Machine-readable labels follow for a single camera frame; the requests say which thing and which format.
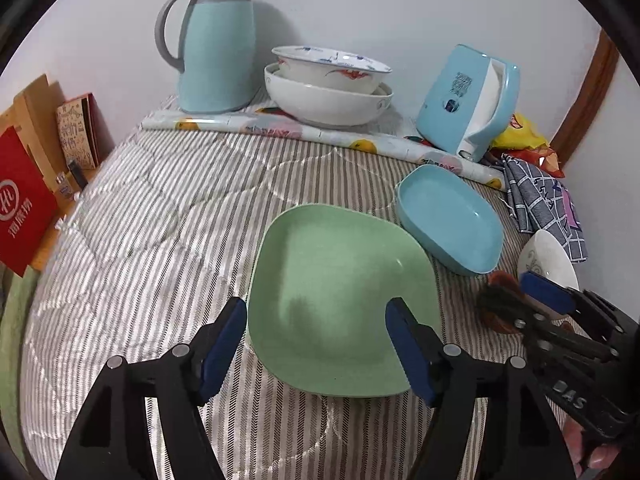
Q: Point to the large white bowl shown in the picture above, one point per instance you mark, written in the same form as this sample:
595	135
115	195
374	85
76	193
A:
325	105

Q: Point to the person's right hand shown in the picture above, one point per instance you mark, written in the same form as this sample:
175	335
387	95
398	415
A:
590	452

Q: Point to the small white bowl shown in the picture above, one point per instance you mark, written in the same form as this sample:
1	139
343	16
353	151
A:
542	255

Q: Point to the yellow snack bag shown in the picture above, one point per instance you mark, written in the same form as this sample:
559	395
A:
522	132

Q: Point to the brown bowl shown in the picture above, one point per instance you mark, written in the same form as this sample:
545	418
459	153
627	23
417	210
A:
502	312

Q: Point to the red paper bag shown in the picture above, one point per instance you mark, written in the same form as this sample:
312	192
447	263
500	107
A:
22	200

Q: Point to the floral white bowl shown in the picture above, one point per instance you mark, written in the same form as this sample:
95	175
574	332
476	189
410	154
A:
330	72

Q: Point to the teal thermos jug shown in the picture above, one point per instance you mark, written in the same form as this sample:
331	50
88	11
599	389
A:
217	55

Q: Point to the patterned gift box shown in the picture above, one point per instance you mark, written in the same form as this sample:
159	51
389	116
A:
80	132

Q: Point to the striped quilted blanket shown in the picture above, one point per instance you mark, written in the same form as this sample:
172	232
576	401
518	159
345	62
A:
165	240

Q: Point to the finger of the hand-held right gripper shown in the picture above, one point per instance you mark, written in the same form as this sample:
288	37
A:
542	332
546	291

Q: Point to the wooden door frame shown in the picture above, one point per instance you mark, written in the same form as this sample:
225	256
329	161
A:
592	95

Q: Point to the fruit-print rolled tablecloth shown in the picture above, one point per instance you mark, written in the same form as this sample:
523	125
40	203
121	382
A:
280	127

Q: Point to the cardboard box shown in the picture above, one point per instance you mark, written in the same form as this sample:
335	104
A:
37	105

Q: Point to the blue electric kettle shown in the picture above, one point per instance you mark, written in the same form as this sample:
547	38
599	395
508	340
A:
452	100

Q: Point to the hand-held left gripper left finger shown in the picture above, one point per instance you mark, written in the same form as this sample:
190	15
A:
223	345

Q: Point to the green square plate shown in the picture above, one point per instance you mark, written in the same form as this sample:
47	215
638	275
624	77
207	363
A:
340	290

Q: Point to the red snack bag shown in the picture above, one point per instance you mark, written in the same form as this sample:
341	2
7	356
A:
547	160

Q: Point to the grey checked cloth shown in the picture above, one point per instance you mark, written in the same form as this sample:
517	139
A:
537	195

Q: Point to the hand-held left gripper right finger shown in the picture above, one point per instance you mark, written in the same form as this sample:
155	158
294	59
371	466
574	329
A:
406	345

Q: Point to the blue oval dish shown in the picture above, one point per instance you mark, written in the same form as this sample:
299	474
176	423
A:
450	215

